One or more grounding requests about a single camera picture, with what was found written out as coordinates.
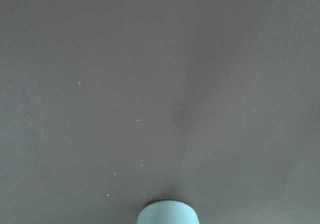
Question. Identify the mint green cup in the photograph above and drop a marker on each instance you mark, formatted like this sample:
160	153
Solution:
168	212

